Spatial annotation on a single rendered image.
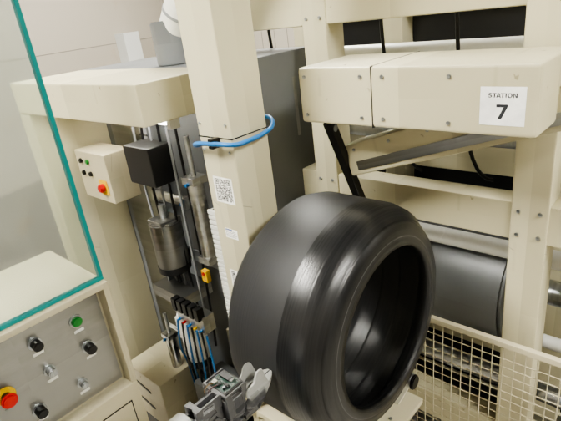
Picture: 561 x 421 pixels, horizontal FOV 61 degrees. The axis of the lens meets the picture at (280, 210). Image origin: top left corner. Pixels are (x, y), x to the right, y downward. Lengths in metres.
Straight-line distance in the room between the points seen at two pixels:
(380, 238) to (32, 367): 1.02
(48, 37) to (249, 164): 3.47
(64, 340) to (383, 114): 1.09
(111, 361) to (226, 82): 0.96
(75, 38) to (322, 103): 3.65
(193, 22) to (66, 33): 3.52
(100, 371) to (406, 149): 1.14
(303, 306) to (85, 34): 4.12
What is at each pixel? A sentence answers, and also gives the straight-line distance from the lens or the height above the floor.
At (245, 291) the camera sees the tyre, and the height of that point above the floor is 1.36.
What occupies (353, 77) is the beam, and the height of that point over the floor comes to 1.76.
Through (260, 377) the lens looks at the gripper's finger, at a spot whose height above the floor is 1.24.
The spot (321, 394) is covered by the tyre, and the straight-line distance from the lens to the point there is 1.08.
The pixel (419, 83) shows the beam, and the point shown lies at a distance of 1.15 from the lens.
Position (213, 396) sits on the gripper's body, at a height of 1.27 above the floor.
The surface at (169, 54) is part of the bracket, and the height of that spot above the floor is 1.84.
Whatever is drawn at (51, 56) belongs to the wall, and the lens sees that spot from 4.54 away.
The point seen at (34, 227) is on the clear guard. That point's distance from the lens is 1.39.
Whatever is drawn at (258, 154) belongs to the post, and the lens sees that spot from 1.26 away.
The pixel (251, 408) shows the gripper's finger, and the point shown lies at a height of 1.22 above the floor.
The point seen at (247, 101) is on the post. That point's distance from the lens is 1.22.
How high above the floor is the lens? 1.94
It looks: 23 degrees down
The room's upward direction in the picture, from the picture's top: 7 degrees counter-clockwise
